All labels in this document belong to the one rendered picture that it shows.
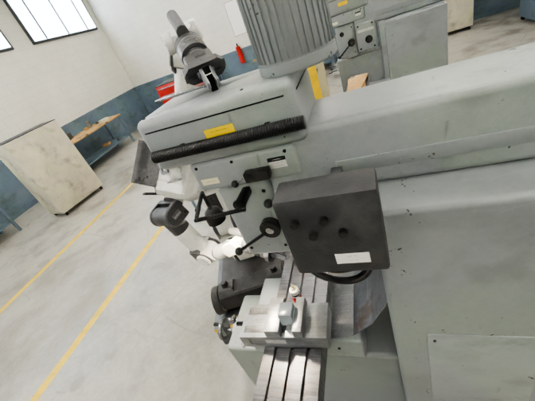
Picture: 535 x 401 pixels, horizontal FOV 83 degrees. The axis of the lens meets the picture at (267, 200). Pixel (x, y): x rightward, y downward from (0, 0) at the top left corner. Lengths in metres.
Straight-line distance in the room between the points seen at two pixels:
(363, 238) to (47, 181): 6.63
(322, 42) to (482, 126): 0.40
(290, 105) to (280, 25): 0.17
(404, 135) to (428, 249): 0.29
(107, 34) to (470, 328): 12.35
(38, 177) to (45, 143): 0.66
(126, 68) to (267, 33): 11.87
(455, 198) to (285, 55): 0.50
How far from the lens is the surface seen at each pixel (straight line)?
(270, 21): 0.75
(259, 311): 1.34
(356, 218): 0.59
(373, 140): 0.79
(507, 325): 1.13
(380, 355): 1.45
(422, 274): 0.92
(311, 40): 0.76
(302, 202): 0.57
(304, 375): 1.25
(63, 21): 11.57
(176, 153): 0.87
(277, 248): 1.07
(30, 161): 6.90
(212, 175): 0.92
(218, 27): 10.61
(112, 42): 12.56
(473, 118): 0.81
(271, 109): 0.76
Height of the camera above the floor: 2.04
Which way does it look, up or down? 31 degrees down
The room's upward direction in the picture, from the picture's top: 22 degrees counter-clockwise
